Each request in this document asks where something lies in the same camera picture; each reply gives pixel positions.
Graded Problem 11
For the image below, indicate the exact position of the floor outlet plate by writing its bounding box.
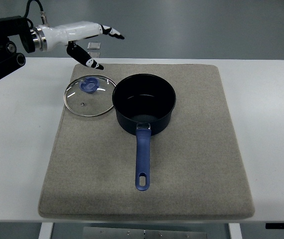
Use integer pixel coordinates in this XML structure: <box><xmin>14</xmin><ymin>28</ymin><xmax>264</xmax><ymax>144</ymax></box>
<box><xmin>88</xmin><ymin>51</ymin><xmax>100</xmax><ymax>58</ymax></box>
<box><xmin>87</xmin><ymin>42</ymin><xmax>101</xmax><ymax>50</ymax></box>

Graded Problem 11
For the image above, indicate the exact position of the white left table leg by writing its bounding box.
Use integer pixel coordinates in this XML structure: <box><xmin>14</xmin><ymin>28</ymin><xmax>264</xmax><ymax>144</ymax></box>
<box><xmin>38</xmin><ymin>223</ymin><xmax>54</xmax><ymax>239</ymax></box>

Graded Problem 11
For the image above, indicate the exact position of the dark blue saucepan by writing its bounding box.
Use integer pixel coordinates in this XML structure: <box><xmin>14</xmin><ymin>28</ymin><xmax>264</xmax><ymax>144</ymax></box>
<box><xmin>112</xmin><ymin>74</ymin><xmax>176</xmax><ymax>191</ymax></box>

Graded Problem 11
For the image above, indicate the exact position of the white right table leg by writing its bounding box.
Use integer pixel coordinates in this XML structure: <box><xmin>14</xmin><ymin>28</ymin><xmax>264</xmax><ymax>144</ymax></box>
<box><xmin>228</xmin><ymin>223</ymin><xmax>243</xmax><ymax>239</ymax></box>

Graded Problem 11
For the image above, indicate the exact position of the white table leg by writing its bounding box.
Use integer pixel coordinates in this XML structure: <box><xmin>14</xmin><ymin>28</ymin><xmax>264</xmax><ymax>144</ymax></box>
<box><xmin>228</xmin><ymin>223</ymin><xmax>243</xmax><ymax>239</ymax></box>
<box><xmin>38</xmin><ymin>223</ymin><xmax>54</xmax><ymax>239</ymax></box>

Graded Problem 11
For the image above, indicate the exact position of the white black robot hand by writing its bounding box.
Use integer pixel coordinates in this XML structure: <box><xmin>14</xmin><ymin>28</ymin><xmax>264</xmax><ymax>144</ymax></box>
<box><xmin>42</xmin><ymin>21</ymin><xmax>124</xmax><ymax>70</ymax></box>

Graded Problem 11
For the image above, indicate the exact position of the metal base plate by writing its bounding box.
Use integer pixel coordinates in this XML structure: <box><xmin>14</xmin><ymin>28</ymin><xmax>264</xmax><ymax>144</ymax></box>
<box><xmin>82</xmin><ymin>227</ymin><xmax>207</xmax><ymax>239</ymax></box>

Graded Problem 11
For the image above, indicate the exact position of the upper floor outlet plate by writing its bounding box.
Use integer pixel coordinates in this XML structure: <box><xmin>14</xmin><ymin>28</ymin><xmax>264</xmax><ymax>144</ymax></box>
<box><xmin>87</xmin><ymin>42</ymin><xmax>101</xmax><ymax>50</ymax></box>

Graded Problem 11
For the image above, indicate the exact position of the glass pot lid blue knob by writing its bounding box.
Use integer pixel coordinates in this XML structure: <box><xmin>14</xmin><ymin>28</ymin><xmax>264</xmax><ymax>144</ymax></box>
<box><xmin>63</xmin><ymin>75</ymin><xmax>116</xmax><ymax>117</ymax></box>

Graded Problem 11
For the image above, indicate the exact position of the black table control panel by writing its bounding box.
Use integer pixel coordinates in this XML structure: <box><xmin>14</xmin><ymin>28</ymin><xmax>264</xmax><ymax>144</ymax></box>
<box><xmin>265</xmin><ymin>223</ymin><xmax>284</xmax><ymax>230</ymax></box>

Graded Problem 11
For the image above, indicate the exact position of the lower floor outlet plate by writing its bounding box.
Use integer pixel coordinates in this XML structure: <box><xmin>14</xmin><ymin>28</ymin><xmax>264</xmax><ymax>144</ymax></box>
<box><xmin>88</xmin><ymin>51</ymin><xmax>100</xmax><ymax>58</ymax></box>

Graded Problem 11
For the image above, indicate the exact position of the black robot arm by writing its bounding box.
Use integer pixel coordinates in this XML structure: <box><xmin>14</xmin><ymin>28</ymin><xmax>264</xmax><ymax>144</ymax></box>
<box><xmin>0</xmin><ymin>0</ymin><xmax>47</xmax><ymax>79</ymax></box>

